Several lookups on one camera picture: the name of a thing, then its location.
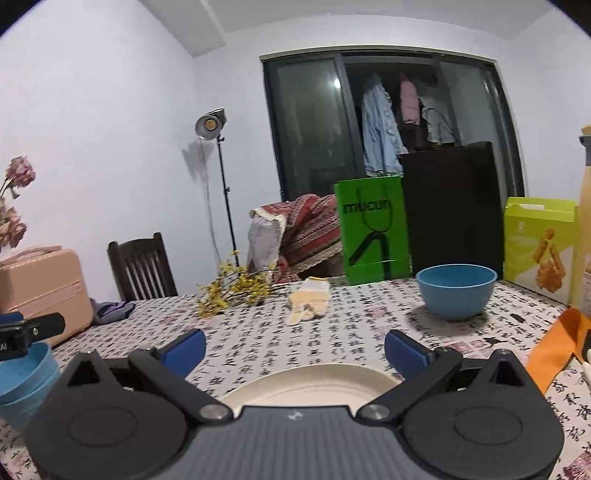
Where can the white hanging garment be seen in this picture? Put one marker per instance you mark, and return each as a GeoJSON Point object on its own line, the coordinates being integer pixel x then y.
{"type": "Point", "coordinates": [438, 120]}

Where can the dark sliding glass door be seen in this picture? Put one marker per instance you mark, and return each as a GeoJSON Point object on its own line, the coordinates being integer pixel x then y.
{"type": "Point", "coordinates": [314, 115]}

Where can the pink beige small suitcase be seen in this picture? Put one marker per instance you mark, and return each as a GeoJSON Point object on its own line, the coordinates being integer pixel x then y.
{"type": "Point", "coordinates": [51, 290]}

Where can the studio light on black stand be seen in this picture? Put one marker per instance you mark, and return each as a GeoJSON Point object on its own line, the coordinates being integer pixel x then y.
{"type": "Point", "coordinates": [210, 124]}

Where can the red patterned lace-trimmed cloth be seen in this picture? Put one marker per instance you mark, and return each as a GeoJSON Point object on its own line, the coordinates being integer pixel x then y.
{"type": "Point", "coordinates": [314, 230]}

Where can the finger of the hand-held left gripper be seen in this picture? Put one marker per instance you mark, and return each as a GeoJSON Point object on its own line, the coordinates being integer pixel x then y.
{"type": "Point", "coordinates": [46, 323]}
{"type": "Point", "coordinates": [11, 318]}

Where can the grey purple pouch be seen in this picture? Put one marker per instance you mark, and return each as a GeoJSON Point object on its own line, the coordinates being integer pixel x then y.
{"type": "Point", "coordinates": [113, 311]}

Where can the cream ribbed plate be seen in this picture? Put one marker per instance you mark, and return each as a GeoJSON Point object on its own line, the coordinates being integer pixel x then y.
{"type": "Point", "coordinates": [304, 387]}

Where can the pink hanging garment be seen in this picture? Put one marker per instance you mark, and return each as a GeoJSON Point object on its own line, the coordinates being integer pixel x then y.
{"type": "Point", "coordinates": [408, 101]}

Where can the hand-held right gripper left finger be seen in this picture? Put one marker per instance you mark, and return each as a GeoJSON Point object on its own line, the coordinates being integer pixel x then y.
{"type": "Point", "coordinates": [187, 353]}

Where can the yellow dotted work glove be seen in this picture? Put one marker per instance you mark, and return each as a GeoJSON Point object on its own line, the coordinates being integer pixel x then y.
{"type": "Point", "coordinates": [307, 300]}

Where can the dark wooden chair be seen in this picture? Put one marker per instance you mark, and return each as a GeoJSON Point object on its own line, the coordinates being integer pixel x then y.
{"type": "Point", "coordinates": [138, 249]}

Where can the green paper bag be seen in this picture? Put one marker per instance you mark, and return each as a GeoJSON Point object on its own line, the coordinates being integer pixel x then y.
{"type": "Point", "coordinates": [369, 221]}

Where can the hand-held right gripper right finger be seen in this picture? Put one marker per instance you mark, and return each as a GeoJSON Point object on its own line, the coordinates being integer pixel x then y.
{"type": "Point", "coordinates": [404, 353]}

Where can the dried pink roses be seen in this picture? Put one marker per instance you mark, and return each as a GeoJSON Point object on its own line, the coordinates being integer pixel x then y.
{"type": "Point", "coordinates": [21, 168]}

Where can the light blue hanging shirt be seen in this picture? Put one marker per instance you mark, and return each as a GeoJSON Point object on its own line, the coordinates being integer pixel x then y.
{"type": "Point", "coordinates": [381, 129]}

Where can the orange cloth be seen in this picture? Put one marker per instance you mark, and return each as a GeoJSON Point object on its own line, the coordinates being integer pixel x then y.
{"type": "Point", "coordinates": [554, 350]}

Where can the yellow-green snack box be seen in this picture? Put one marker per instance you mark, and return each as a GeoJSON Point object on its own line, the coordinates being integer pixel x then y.
{"type": "Point", "coordinates": [526, 240]}

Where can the black paper bag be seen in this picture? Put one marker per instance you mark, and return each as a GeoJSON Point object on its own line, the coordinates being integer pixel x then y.
{"type": "Point", "coordinates": [452, 207]}

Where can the bundle of yellow blossom branches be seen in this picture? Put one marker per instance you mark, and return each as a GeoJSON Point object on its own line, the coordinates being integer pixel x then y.
{"type": "Point", "coordinates": [240, 286]}

